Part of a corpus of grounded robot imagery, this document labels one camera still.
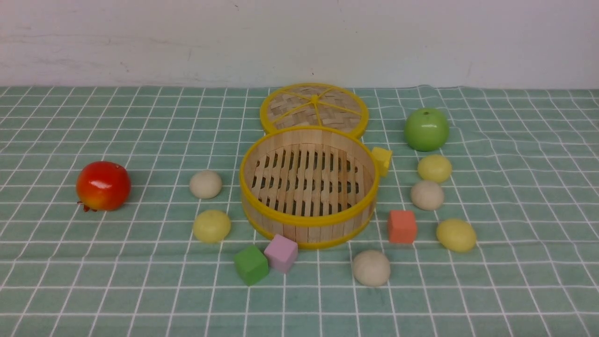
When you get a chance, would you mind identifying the pink cube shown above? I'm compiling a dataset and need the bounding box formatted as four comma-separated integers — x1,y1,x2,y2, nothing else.
263,234,298,274

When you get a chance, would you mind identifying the orange cube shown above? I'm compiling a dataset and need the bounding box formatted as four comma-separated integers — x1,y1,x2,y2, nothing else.
387,210,418,244

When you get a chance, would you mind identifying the green apple toy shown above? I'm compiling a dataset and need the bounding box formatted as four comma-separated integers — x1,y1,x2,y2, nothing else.
404,108,450,152

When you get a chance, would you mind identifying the woven bamboo steamer lid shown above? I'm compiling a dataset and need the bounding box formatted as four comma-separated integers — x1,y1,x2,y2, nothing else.
259,83,369,138

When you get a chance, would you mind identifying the green cube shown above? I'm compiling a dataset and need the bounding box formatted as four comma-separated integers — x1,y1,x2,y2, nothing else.
234,245,269,286

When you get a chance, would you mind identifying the yellow cube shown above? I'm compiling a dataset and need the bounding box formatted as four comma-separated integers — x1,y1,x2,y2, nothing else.
372,147,392,177

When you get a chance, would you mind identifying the bamboo steamer tray yellow rim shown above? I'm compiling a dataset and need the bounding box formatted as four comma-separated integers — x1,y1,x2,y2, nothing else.
239,126,381,249

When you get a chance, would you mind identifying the yellow bun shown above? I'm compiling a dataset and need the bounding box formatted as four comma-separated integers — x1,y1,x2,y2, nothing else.
192,210,232,243
417,154,452,184
436,218,477,252

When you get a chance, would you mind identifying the red pomegranate toy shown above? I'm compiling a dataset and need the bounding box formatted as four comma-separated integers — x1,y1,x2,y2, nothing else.
76,161,132,212

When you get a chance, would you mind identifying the white bun front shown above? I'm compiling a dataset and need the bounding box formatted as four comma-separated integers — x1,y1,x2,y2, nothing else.
351,250,391,287

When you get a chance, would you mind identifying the white bun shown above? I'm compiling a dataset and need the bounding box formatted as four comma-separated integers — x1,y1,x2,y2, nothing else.
189,170,223,199
410,180,445,211
351,250,391,287

